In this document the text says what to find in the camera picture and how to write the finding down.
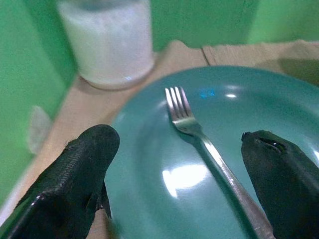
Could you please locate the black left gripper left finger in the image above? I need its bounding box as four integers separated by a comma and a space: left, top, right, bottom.
0, 124, 121, 239

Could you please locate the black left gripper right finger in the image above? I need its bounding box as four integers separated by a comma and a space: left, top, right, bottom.
241, 129, 319, 239

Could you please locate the teal round plate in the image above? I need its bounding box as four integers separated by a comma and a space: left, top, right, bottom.
104, 65, 319, 239

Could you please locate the silver metal fork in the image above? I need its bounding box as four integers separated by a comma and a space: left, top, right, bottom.
164, 86, 276, 239

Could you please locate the white frosted cup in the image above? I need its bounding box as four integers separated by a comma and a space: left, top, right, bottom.
56, 0, 156, 90

